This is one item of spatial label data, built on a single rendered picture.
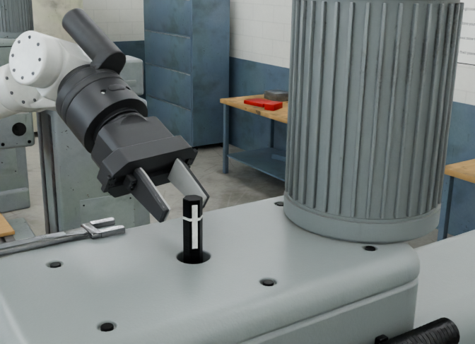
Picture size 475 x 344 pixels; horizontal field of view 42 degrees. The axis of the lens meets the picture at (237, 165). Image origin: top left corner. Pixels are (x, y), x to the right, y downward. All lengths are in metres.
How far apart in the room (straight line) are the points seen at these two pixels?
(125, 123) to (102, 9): 9.56
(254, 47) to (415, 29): 7.26
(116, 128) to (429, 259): 0.56
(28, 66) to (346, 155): 0.39
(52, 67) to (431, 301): 0.59
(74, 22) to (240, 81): 7.43
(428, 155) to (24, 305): 0.46
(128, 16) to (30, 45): 9.66
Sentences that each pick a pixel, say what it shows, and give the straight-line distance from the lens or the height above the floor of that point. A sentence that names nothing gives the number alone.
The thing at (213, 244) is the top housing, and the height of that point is 1.89.
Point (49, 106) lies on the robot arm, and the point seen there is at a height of 2.02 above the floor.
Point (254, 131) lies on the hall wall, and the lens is 8.04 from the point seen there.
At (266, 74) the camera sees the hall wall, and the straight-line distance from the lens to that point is 7.71.
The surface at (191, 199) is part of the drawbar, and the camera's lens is 0.66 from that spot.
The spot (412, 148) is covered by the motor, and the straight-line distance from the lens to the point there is 0.73.
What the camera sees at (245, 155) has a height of 0.23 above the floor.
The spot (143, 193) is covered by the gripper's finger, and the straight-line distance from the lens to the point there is 0.68.
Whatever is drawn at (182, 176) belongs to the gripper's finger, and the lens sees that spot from 0.71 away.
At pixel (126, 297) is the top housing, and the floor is 1.89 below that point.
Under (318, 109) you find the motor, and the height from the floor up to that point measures 2.04.
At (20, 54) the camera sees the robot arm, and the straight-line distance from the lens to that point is 0.79.
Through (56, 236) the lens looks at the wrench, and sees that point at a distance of 0.75.
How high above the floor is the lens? 2.18
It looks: 17 degrees down
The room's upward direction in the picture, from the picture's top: 1 degrees clockwise
